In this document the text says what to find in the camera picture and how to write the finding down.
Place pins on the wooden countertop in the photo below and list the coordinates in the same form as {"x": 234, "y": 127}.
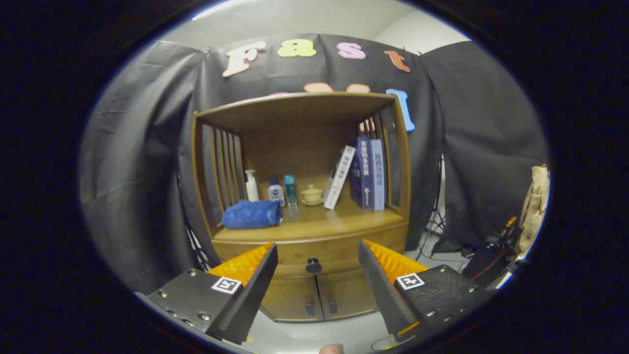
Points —
{"x": 319, "y": 221}

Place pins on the blue rolled towel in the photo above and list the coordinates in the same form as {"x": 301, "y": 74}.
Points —
{"x": 250, "y": 215}

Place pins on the white bottle with blue cap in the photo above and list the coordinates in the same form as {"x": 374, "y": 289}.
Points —
{"x": 276, "y": 193}

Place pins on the beige hanging bag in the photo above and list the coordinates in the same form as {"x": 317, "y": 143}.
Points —
{"x": 535, "y": 206}

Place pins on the dark blue book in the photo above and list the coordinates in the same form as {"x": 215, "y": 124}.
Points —
{"x": 362, "y": 172}

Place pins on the clear blue bottle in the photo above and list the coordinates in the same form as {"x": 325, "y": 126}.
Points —
{"x": 290, "y": 189}

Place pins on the white book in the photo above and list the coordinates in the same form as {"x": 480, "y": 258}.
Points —
{"x": 339, "y": 179}

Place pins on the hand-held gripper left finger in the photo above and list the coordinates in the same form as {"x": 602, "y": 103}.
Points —
{"x": 255, "y": 290}

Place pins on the black light stand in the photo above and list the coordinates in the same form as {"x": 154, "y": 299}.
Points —
{"x": 435, "y": 226}

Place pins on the white pump bottle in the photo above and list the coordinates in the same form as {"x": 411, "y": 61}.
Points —
{"x": 252, "y": 189}

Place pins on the beige lidded teacup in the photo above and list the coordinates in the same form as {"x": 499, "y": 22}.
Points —
{"x": 312, "y": 195}

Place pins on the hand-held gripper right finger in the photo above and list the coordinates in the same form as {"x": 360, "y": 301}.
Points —
{"x": 381, "y": 290}

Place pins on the wooden cabinet door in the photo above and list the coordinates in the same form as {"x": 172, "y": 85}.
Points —
{"x": 349, "y": 292}
{"x": 290, "y": 297}

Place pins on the wooden cabinet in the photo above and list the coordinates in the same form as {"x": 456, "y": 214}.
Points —
{"x": 304, "y": 142}

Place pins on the black round drawer knob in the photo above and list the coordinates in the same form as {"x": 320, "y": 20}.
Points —
{"x": 313, "y": 266}

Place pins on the wooden drawer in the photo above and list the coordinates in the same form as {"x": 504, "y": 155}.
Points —
{"x": 295, "y": 250}

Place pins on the light blue book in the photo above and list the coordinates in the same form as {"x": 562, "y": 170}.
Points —
{"x": 377, "y": 172}

